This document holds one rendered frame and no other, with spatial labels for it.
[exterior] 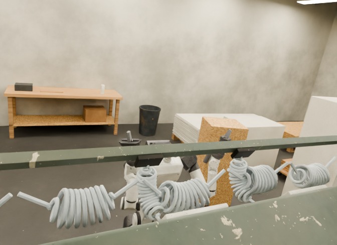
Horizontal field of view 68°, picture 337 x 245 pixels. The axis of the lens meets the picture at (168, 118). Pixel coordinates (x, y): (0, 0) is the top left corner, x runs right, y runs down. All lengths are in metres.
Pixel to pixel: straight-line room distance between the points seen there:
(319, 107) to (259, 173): 3.15
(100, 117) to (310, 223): 5.46
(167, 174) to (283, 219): 1.45
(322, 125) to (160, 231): 3.48
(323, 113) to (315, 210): 3.25
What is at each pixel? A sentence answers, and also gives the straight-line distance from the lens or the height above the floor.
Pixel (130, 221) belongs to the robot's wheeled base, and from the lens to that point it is 2.82.
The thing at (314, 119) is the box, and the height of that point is 1.47.
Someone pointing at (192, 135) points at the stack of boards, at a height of 0.42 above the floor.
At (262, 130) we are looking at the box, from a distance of 4.87.
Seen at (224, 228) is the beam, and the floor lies 1.94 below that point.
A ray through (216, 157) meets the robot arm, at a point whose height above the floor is 1.45.
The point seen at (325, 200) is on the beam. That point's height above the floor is 1.94.
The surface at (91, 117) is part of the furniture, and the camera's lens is 5.72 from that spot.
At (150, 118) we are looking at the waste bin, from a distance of 5.76.
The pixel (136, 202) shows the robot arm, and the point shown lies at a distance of 1.67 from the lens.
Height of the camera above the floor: 2.15
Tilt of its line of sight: 17 degrees down
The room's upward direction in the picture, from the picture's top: 8 degrees clockwise
